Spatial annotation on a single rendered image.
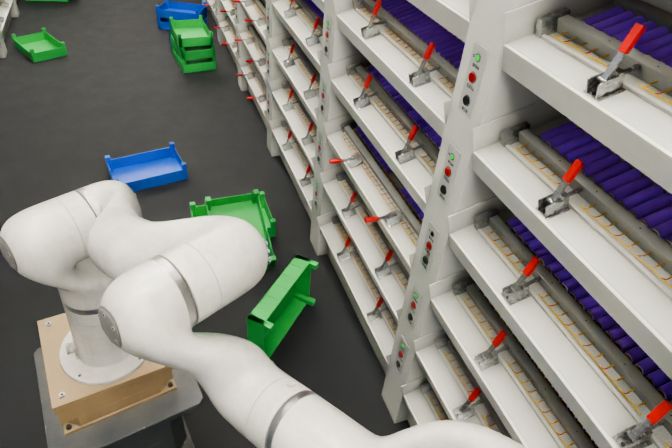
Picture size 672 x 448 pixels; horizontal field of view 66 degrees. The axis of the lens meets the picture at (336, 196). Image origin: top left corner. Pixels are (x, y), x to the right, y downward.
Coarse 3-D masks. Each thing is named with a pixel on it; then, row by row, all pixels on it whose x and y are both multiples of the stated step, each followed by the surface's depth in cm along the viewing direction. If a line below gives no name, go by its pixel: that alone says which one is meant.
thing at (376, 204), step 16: (336, 128) 164; (352, 128) 163; (336, 144) 160; (352, 176) 148; (368, 176) 146; (368, 192) 142; (368, 208) 143; (384, 208) 136; (384, 224) 132; (400, 224) 131; (400, 240) 127; (416, 240) 126; (400, 256) 127
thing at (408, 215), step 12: (348, 132) 159; (360, 144) 154; (372, 168) 145; (372, 180) 143; (384, 180) 140; (396, 192) 136; (396, 204) 134; (408, 216) 129; (408, 228) 128; (420, 228) 125
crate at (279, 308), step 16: (288, 272) 162; (304, 272) 172; (272, 288) 156; (288, 288) 157; (304, 288) 177; (272, 304) 152; (288, 304) 177; (304, 304) 177; (256, 320) 147; (272, 320) 167; (288, 320) 172; (256, 336) 150; (272, 336) 166; (272, 352) 161
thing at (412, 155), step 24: (336, 72) 151; (360, 72) 147; (360, 96) 138; (384, 96) 136; (360, 120) 136; (384, 120) 133; (408, 120) 127; (384, 144) 126; (408, 144) 117; (432, 144) 118; (408, 168) 118; (432, 168) 115; (408, 192) 118
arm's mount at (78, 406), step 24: (48, 336) 115; (48, 360) 110; (48, 384) 106; (72, 384) 107; (120, 384) 109; (144, 384) 113; (168, 384) 119; (72, 408) 106; (96, 408) 109; (120, 408) 114; (72, 432) 110
